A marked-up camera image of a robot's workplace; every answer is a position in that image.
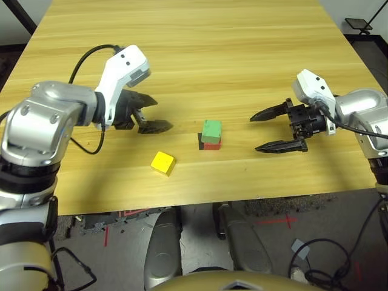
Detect black square stand plate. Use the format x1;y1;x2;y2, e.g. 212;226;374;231
345;18;373;31

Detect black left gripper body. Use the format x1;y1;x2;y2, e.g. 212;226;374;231
104;89;143;131

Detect yellow wooden block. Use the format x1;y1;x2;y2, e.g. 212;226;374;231
150;151;177;178

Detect grey paper tag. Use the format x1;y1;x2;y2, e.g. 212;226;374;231
290;238;312;260

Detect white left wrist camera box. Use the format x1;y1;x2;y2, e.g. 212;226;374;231
95;44;152;131

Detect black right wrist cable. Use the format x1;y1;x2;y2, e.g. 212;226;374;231
315;101;388;136

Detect black diagonal beam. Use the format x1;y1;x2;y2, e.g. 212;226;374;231
5;0;39;36

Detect black hanging cable loop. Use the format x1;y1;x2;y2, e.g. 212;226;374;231
50;247;98;291

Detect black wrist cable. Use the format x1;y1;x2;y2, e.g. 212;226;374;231
315;101;388;136
68;44;122;155

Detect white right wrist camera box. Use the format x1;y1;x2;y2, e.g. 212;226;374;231
292;69;337;136

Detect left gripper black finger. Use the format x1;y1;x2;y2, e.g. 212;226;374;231
127;90;159;109
135;110;174;135

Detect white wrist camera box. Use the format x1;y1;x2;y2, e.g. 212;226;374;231
292;69;337;136
95;44;152;131

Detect black floor cable bundle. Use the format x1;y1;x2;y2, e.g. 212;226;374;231
287;196;388;291

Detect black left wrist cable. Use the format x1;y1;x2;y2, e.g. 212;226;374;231
68;44;122;155

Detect gold robot torso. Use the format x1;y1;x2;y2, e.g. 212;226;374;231
151;270;310;291

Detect thin black stand pole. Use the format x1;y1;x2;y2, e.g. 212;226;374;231
365;0;386;27

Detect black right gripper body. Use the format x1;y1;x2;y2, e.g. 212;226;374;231
286;98;329;140

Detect red wooden block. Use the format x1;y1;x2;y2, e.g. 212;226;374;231
202;139;223;152

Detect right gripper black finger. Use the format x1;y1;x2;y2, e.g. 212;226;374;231
254;138;309;153
249;102;289;123

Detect green wooden block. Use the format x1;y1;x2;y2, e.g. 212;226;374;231
201;119;222;144

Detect grey robot left leg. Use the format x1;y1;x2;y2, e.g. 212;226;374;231
144;209;184;290

